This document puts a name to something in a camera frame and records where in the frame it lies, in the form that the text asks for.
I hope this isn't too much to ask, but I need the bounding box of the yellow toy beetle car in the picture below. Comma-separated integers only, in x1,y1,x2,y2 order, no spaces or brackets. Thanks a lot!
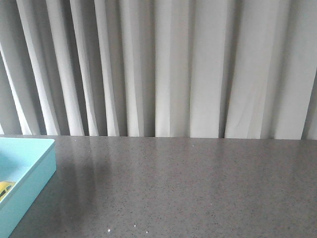
0,181,16,201

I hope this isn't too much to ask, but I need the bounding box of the light blue storage box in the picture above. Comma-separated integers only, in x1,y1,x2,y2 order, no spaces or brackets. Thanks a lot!
0,137,56,238

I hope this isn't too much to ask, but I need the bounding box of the grey pleated curtain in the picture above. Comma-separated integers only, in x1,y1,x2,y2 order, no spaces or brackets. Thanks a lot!
0,0,317,139

